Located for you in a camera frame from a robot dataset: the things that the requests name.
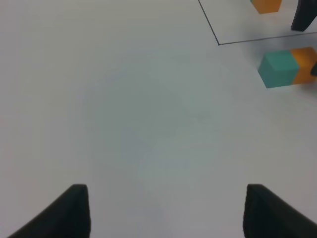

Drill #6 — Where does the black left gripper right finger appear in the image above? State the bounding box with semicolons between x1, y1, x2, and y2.
243;184;317;238

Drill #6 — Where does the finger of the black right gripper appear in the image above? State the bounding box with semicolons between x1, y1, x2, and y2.
291;0;317;32
311;63;317;76

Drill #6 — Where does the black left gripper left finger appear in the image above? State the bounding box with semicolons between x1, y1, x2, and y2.
10;184;91;238

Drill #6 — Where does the orange template block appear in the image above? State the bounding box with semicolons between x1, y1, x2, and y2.
252;0;282;14

